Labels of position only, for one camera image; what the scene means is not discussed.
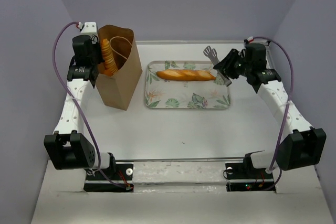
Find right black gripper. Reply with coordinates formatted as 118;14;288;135
213;48;252;80

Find fake ridged spiral bread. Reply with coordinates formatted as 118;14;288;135
100;39;118;77

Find metal kitchen tongs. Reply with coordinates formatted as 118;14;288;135
203;46;232;87

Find brown paper bag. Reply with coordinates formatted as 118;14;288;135
96;25;142;110

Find fake baguette bread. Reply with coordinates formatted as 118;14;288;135
156;69;216;81

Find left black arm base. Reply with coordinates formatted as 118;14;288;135
83;162;134;193

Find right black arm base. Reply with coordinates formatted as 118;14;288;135
223;163;276;192

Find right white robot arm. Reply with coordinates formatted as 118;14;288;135
213;43;327;178

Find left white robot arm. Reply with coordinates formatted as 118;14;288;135
44;22;116;179

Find floral leaf pattern tray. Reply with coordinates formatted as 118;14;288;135
144;60;232;110

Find white foreground cover board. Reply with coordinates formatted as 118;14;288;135
32;164;333;223

